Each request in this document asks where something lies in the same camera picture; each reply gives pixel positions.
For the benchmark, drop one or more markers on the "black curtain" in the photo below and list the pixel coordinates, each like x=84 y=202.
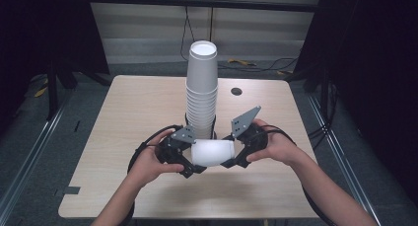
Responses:
x=49 y=28
x=371 y=71

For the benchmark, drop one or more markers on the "black horizontal frame bar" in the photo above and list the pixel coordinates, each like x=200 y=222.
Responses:
x=230 y=4

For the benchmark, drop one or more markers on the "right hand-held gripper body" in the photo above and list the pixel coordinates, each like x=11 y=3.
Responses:
x=251 y=137

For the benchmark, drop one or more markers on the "grey tape strip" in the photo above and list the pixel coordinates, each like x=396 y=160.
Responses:
x=72 y=190

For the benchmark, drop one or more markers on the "black metal stand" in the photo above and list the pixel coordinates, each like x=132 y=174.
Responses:
x=52 y=91

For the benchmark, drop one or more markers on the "person's left hand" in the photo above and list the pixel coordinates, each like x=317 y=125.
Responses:
x=148 y=168

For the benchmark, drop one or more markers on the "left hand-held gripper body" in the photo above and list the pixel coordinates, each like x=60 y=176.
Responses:
x=174 y=150

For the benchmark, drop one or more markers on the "yellow floor tape piece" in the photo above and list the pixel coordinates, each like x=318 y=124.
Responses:
x=241 y=62
x=41 y=91

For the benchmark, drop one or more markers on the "person's right hand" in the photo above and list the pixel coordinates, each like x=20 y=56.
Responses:
x=282 y=147

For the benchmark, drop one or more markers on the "white disposable paper cup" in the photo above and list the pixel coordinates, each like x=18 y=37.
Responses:
x=212 y=152

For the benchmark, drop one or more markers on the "round dark table grommet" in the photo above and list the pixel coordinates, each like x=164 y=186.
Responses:
x=236 y=91

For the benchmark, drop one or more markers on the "stack of white cups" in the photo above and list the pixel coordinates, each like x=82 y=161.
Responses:
x=202 y=74

